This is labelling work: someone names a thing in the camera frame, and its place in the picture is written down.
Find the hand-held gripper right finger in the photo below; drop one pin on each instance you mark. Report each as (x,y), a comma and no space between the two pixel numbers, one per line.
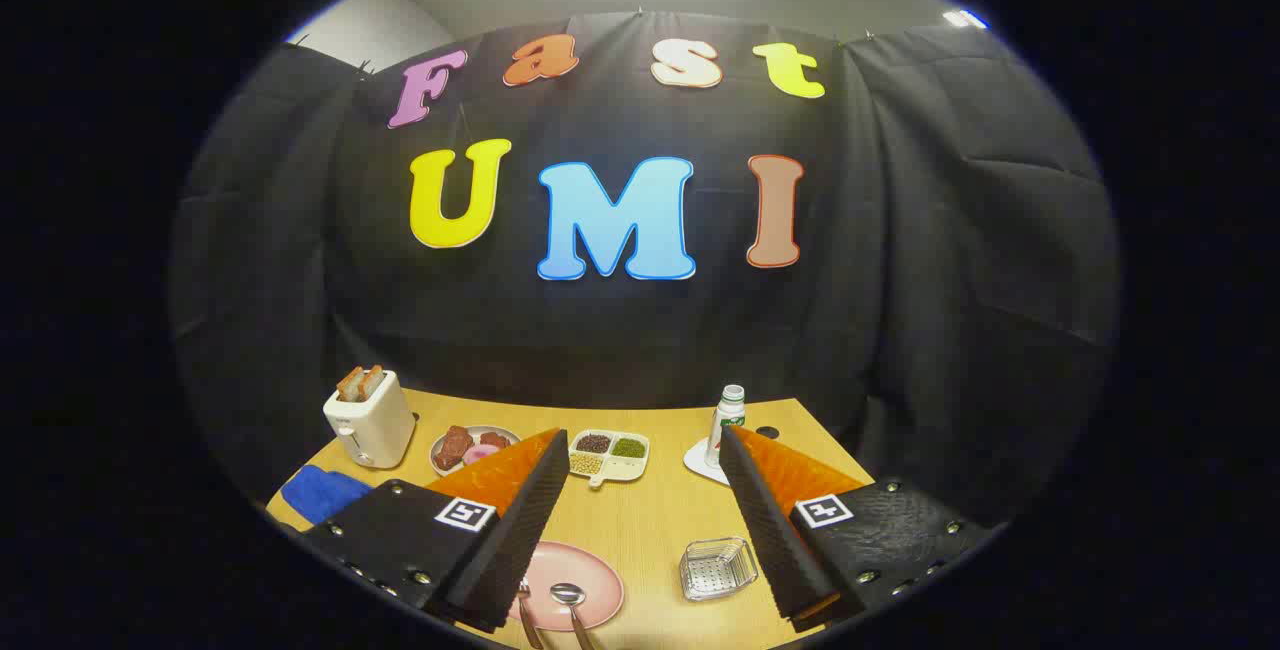
(765,530)

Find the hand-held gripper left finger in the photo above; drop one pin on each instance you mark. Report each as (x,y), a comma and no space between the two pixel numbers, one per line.
(520,520)

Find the white plate with food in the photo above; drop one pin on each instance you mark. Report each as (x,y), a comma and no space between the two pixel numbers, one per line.
(470,468)

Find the pink ham slice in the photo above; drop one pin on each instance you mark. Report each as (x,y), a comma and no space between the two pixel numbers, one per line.
(478,454)

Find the pink plate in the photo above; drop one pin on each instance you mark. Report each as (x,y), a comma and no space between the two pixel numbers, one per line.
(590,570)

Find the white square coaster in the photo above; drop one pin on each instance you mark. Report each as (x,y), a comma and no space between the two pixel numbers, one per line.
(697,460)

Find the large brown meat piece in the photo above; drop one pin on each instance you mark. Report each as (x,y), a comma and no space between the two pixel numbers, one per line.
(454,447)

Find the divided dish with beans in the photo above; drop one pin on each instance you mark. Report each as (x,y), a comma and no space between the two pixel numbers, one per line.
(610,458)

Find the white green drink bottle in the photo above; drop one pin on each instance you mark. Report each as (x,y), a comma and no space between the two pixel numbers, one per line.
(724,425)

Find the white toaster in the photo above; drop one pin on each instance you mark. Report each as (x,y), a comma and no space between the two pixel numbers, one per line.
(372,425)

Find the blue cloth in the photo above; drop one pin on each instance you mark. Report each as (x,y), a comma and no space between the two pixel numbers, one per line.
(322,492)

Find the toast slice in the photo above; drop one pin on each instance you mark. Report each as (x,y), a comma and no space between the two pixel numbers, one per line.
(372,380)
(349,385)

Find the ceiling light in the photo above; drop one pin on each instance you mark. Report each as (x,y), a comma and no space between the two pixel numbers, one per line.
(964,18)

